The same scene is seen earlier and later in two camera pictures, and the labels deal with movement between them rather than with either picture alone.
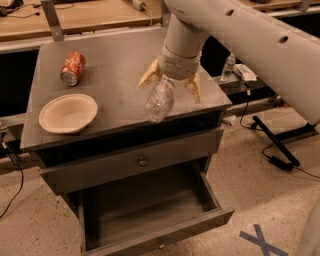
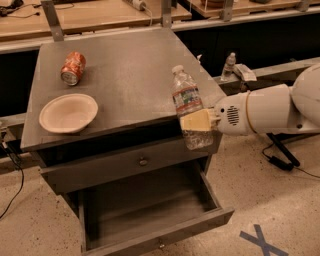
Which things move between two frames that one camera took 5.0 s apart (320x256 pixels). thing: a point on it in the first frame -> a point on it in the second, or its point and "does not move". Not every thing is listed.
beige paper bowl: [68, 113] does not move
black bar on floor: [271, 134] does not move
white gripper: [177, 67] -> [230, 115]
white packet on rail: [245, 73] does not move
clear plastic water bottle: [160, 99] -> [187, 101]
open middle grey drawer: [147, 209] does not move
